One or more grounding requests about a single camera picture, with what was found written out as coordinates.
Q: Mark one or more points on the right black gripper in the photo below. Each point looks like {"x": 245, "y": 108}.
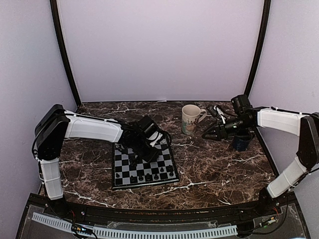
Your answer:
{"x": 220, "y": 132}

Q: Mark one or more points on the white slotted cable duct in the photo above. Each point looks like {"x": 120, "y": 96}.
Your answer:
{"x": 136, "y": 231}

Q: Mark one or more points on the black white chessboard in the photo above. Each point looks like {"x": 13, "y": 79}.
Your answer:
{"x": 122, "y": 166}

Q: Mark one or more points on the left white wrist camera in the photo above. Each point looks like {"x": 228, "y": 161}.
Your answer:
{"x": 156, "y": 137}

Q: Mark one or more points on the left black frame post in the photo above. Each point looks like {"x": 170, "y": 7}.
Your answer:
{"x": 63, "y": 51}

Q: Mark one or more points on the dark blue mug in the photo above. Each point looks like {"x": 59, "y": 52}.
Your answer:
{"x": 242, "y": 140}

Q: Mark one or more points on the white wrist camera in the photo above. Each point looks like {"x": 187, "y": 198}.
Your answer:
{"x": 217, "y": 112}
{"x": 156, "y": 137}

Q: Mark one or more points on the black chess knight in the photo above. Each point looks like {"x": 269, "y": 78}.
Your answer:
{"x": 148, "y": 177}

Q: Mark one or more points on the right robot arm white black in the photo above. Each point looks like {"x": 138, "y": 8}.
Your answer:
{"x": 290, "y": 134}

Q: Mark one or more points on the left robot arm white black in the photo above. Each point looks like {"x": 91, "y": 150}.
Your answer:
{"x": 60, "y": 125}

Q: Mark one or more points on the right black frame post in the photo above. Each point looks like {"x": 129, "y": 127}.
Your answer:
{"x": 259, "y": 46}

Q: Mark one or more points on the pile of black chess pieces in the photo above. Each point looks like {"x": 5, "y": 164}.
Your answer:
{"x": 133, "y": 160}

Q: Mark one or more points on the black frame post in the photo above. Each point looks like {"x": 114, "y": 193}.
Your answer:
{"x": 259, "y": 46}
{"x": 63, "y": 51}

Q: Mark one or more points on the cream seashell mug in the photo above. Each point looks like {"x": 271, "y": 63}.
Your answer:
{"x": 192, "y": 115}

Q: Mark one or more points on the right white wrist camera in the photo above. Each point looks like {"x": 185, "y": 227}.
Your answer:
{"x": 217, "y": 112}

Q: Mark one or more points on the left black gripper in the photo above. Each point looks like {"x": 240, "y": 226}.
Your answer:
{"x": 149, "y": 158}

